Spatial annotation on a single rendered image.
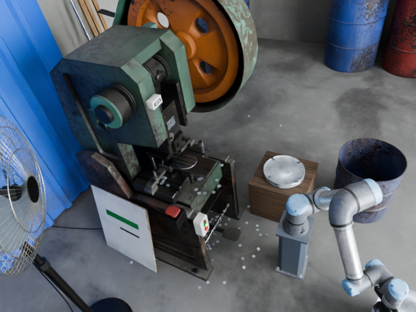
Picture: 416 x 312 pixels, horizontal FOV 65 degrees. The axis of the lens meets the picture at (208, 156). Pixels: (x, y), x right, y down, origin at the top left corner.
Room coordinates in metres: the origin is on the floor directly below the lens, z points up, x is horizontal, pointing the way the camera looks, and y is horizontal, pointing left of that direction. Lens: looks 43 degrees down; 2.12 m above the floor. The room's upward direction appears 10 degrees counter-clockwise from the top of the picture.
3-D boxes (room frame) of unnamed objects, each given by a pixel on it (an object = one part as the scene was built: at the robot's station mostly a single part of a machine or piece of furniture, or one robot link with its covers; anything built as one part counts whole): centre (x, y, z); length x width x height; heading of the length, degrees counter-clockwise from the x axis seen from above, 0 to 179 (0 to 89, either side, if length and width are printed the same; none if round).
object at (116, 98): (1.31, 0.39, 1.31); 0.22 x 0.12 x 0.22; 55
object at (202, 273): (1.36, 0.50, 0.45); 0.92 x 0.12 x 0.90; 55
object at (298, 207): (1.07, -0.44, 0.62); 0.13 x 0.12 x 0.14; 105
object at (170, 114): (1.48, 0.20, 1.04); 0.17 x 0.15 x 0.30; 55
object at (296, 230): (1.07, -0.43, 0.50); 0.15 x 0.15 x 0.10
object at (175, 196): (1.50, 0.24, 0.68); 0.45 x 0.30 x 0.06; 145
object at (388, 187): (1.46, -1.08, 0.24); 0.42 x 0.42 x 0.48
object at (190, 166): (1.40, 0.09, 0.72); 0.25 x 0.14 x 0.14; 55
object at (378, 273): (0.64, -0.66, 0.61); 0.11 x 0.11 x 0.08; 15
